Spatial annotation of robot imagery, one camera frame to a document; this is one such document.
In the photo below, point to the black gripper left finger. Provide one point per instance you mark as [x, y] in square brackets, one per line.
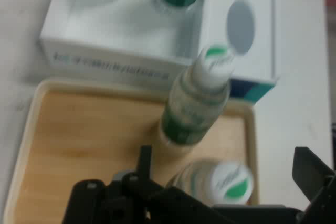
[157, 203]

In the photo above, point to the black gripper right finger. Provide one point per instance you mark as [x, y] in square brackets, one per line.
[320, 182]

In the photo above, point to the bamboo tray with cream rim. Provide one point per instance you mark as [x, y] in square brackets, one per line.
[78, 142]

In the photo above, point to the white and blue cardboard box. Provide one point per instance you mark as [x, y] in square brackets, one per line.
[131, 30]

